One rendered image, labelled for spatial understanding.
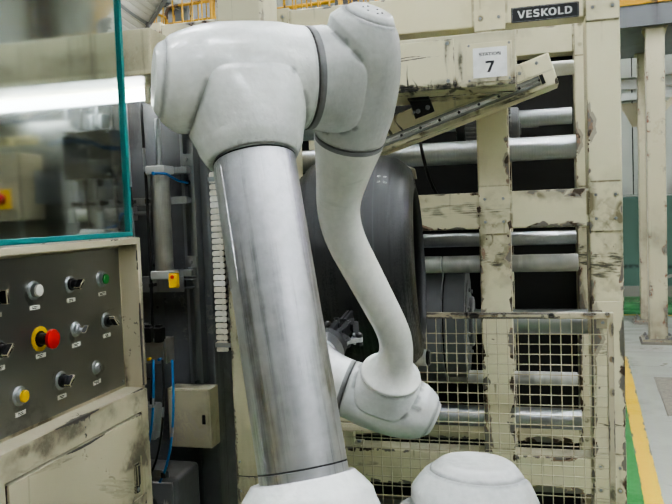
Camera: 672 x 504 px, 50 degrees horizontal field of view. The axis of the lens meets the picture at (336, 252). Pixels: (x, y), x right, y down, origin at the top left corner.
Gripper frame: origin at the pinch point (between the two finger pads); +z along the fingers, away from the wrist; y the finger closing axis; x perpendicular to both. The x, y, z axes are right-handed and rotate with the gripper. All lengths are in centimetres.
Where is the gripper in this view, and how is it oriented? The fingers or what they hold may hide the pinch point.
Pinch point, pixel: (346, 321)
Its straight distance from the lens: 159.3
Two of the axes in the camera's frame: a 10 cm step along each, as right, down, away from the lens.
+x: 0.7, 9.8, 1.9
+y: -9.7, 0.2, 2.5
